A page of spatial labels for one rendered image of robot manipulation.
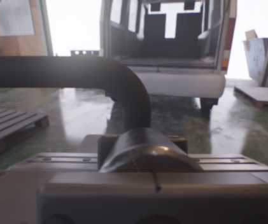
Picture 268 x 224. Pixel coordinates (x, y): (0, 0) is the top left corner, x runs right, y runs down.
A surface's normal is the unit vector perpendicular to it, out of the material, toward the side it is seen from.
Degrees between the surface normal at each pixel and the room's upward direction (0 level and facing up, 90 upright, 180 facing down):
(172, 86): 90
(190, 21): 93
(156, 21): 93
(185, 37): 93
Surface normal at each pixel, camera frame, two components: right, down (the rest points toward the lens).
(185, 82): -0.21, 0.28
